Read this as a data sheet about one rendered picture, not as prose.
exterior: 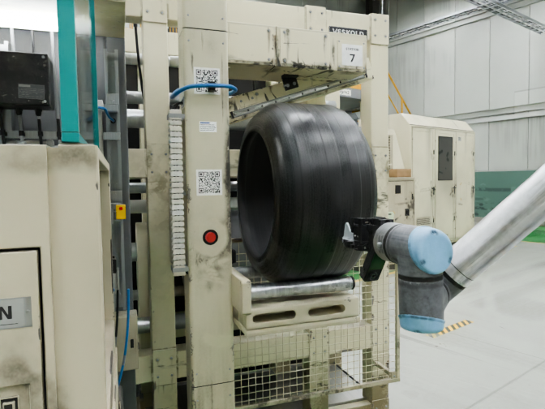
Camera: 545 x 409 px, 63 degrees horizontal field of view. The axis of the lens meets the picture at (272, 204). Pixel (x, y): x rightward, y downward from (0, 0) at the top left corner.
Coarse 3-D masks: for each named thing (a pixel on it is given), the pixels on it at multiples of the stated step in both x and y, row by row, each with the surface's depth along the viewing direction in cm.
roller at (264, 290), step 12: (348, 276) 138; (252, 288) 126; (264, 288) 127; (276, 288) 128; (288, 288) 129; (300, 288) 131; (312, 288) 132; (324, 288) 133; (336, 288) 135; (348, 288) 136
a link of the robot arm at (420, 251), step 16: (400, 224) 98; (384, 240) 97; (400, 240) 92; (416, 240) 87; (432, 240) 87; (448, 240) 88; (400, 256) 91; (416, 256) 86; (432, 256) 87; (448, 256) 88; (400, 272) 92; (416, 272) 88; (432, 272) 87
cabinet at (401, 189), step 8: (392, 184) 587; (400, 184) 598; (408, 184) 608; (392, 192) 587; (400, 192) 597; (408, 192) 609; (392, 200) 588; (400, 200) 599; (408, 200) 610; (392, 208) 589; (400, 208) 599; (408, 208) 610; (392, 216) 589; (400, 216) 600; (408, 216) 611; (408, 224) 611; (360, 264) 586; (392, 264) 593
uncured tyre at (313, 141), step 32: (256, 128) 136; (288, 128) 122; (320, 128) 124; (352, 128) 127; (256, 160) 166; (288, 160) 119; (320, 160) 119; (352, 160) 122; (256, 192) 170; (288, 192) 118; (320, 192) 117; (352, 192) 120; (256, 224) 168; (288, 224) 119; (320, 224) 119; (256, 256) 142; (288, 256) 123; (320, 256) 125; (352, 256) 128
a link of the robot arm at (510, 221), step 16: (544, 176) 89; (512, 192) 95; (528, 192) 90; (544, 192) 89; (496, 208) 96; (512, 208) 92; (528, 208) 90; (544, 208) 89; (480, 224) 97; (496, 224) 93; (512, 224) 92; (528, 224) 91; (464, 240) 98; (480, 240) 95; (496, 240) 93; (512, 240) 93; (464, 256) 97; (480, 256) 95; (496, 256) 95; (448, 272) 98; (464, 272) 97; (480, 272) 97; (448, 288) 99; (464, 288) 100
